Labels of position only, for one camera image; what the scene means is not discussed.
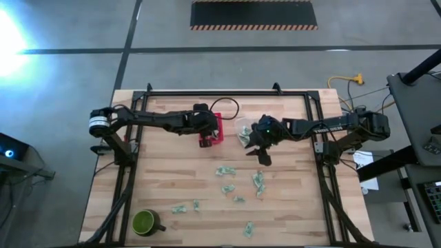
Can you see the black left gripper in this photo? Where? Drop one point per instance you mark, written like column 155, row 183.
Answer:
column 203, row 122

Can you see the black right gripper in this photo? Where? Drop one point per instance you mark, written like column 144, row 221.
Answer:
column 268, row 134

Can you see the green sachet packet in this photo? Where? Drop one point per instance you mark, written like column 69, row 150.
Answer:
column 258, row 179
column 248, row 229
column 243, row 140
column 230, row 170
column 228, row 188
column 196, row 205
column 239, row 199
column 220, row 171
column 261, row 191
column 246, row 131
column 179, row 209

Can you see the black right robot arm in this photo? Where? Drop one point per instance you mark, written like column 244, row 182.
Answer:
column 327, row 124

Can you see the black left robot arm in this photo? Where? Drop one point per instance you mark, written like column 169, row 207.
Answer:
column 155, row 118

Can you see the red plastic basket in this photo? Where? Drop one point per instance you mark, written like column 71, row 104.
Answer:
column 220, row 136

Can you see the clear plastic container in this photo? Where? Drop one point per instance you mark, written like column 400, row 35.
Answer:
column 239, row 122

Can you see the green ceramic mug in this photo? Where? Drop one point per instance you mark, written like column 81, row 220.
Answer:
column 143, row 222

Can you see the white paper sheet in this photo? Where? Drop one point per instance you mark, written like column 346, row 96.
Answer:
column 365, row 162

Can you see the black beam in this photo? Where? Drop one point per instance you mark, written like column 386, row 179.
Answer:
column 386, row 165

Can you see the black hazard-striped floor mat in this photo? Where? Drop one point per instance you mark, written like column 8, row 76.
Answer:
column 253, row 13

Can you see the dark grey cart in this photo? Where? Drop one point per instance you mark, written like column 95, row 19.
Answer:
column 413, row 113

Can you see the green component rack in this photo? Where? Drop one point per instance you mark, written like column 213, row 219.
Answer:
column 434, row 199

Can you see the black pole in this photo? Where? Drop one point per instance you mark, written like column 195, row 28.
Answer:
column 423, row 67

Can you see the black device with blue light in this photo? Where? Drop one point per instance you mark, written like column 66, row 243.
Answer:
column 13, row 148

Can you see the black aluminium table frame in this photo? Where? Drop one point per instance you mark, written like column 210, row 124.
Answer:
column 224, row 93

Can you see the grey metal bracket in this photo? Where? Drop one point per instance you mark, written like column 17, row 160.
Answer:
column 318, row 148

